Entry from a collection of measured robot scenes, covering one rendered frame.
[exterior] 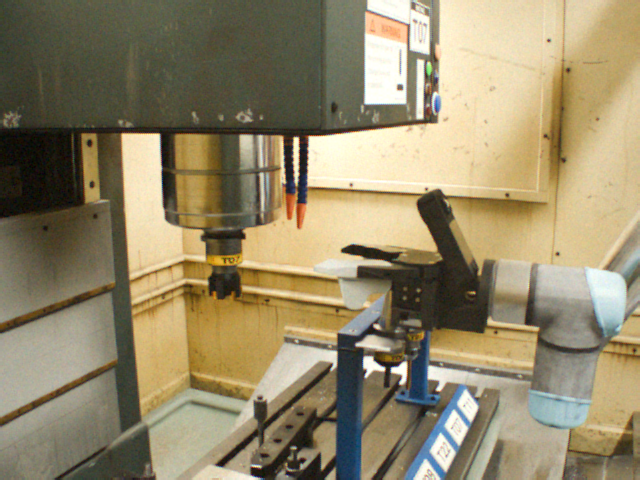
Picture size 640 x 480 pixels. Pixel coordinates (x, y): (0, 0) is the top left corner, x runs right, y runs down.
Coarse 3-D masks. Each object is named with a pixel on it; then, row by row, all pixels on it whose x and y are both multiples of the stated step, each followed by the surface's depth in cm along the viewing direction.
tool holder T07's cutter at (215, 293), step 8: (208, 280) 89; (216, 280) 88; (224, 280) 87; (232, 280) 88; (240, 280) 89; (216, 288) 88; (224, 288) 88; (232, 288) 88; (240, 288) 89; (216, 296) 88; (224, 296) 88; (232, 296) 88; (240, 296) 89
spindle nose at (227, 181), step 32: (160, 160) 84; (192, 160) 78; (224, 160) 78; (256, 160) 80; (192, 192) 79; (224, 192) 79; (256, 192) 81; (192, 224) 80; (224, 224) 80; (256, 224) 82
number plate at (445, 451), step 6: (438, 438) 126; (444, 438) 128; (438, 444) 125; (444, 444) 127; (432, 450) 122; (438, 450) 124; (444, 450) 125; (450, 450) 127; (432, 456) 122; (438, 456) 122; (444, 456) 124; (450, 456) 126; (438, 462) 121; (444, 462) 123; (450, 462) 124; (444, 468) 121
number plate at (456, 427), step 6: (456, 414) 138; (450, 420) 134; (456, 420) 136; (462, 420) 138; (444, 426) 131; (450, 426) 133; (456, 426) 135; (462, 426) 136; (450, 432) 131; (456, 432) 133; (462, 432) 135; (456, 438) 132; (462, 438) 133
